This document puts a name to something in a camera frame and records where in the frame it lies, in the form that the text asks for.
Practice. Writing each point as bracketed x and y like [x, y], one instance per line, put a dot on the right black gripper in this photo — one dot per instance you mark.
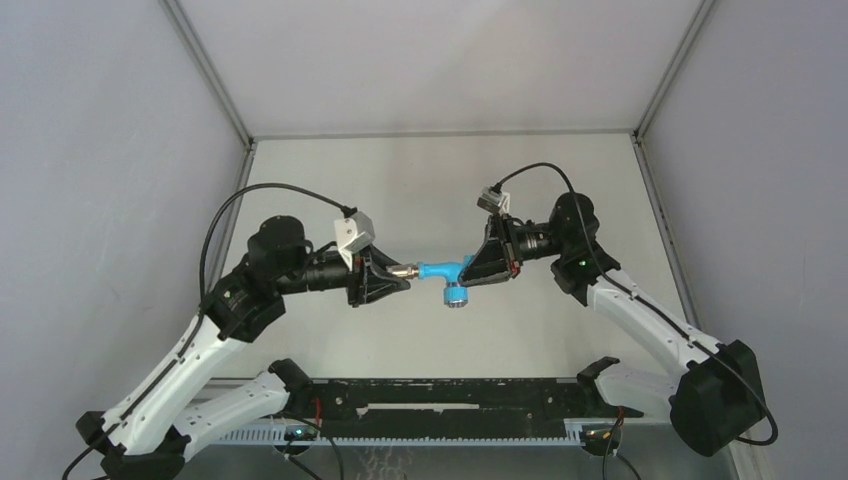
[498, 256]

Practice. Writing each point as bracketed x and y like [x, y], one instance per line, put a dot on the blue plastic water faucet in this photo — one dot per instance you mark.
[454, 294]

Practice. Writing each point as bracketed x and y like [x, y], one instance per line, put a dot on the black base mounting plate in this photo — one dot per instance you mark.
[474, 406]

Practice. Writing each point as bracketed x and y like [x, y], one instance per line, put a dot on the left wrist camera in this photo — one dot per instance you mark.
[354, 233]

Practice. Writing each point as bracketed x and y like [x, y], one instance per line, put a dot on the small metal pipe fitting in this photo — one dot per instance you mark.
[404, 271]

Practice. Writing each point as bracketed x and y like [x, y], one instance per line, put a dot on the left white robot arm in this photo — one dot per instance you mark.
[156, 430]

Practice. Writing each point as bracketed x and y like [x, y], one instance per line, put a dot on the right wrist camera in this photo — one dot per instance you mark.
[494, 201]

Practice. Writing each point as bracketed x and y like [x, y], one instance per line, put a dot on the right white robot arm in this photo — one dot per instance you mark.
[709, 391]

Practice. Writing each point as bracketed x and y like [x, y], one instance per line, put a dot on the white slotted cable duct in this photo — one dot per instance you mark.
[268, 434]

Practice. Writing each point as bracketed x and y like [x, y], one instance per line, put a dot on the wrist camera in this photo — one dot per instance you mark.
[494, 201]
[354, 233]

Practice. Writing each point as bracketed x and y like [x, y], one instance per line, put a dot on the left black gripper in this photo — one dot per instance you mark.
[366, 288]

